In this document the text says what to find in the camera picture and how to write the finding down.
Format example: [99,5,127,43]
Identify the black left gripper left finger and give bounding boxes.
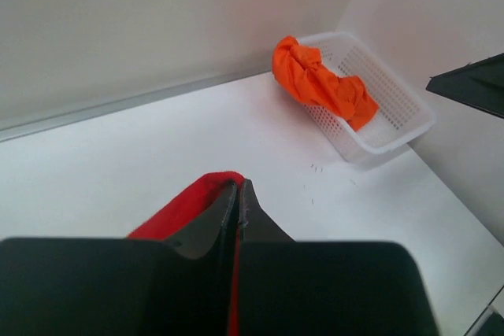
[1,182,238,335]

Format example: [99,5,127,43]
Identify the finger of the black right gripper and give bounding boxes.
[426,53,504,118]

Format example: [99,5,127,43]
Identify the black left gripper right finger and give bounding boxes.
[237,180,439,335]

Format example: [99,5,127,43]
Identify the red t shirt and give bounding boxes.
[127,171,245,335]

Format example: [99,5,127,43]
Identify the white perforated plastic basket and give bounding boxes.
[293,31,437,164]

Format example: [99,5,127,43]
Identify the orange t shirt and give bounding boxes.
[272,36,380,131]

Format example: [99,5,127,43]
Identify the aluminium table edge rail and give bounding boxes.
[1,66,269,142]

